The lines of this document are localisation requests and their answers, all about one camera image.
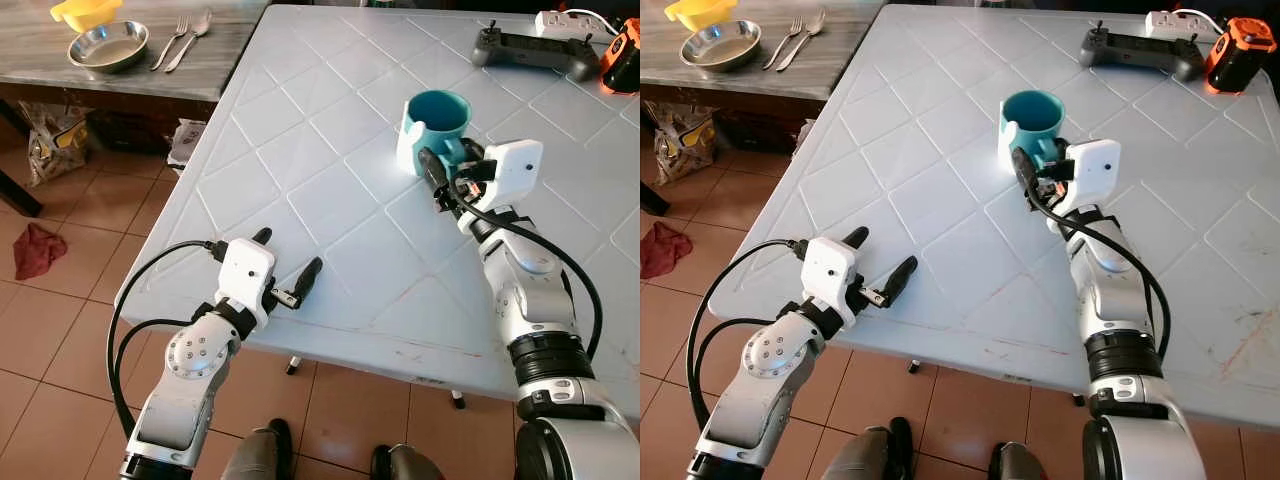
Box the clear filled plastic bag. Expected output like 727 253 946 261
25 100 91 189
655 100 716 186

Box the red cloth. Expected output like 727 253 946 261
640 222 693 281
12 222 69 281

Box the grey wood grain table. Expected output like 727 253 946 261
640 0 886 216
0 0 271 216

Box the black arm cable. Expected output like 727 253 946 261
445 190 604 363
107 240 226 441
1030 190 1171 361
685 238 806 431

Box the grey robot left leg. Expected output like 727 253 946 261
220 418 294 480
820 417 913 480

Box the teal mug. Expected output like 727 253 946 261
997 90 1069 173
397 90 473 179

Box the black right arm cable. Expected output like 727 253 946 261
1030 190 1171 361
445 190 604 363

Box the yellow plastic bowl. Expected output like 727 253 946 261
50 0 123 33
664 0 738 31

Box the white power strip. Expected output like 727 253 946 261
1145 8 1226 41
535 8 619 41

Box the orange and black device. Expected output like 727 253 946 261
1205 17 1279 96
600 18 641 96

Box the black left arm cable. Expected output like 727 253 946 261
685 238 806 431
107 240 226 441

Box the steel fork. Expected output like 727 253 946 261
762 15 804 71
150 15 191 71

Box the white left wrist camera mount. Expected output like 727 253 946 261
215 238 276 313
800 236 859 311

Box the steel spoon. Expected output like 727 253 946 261
163 10 213 73
778 8 826 73

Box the white plastic folding table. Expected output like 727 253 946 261
730 3 1280 431
115 3 641 421

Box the grey drone remote controller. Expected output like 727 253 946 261
1080 22 1206 83
472 22 603 83

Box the grey robot right leg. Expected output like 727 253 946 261
370 443 446 480
988 440 1046 480

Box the round steel plate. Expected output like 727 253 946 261
67 20 151 74
679 20 761 71

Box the grey robot leg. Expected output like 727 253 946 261
220 418 294 480
988 440 1046 480
370 443 446 480
820 417 913 480

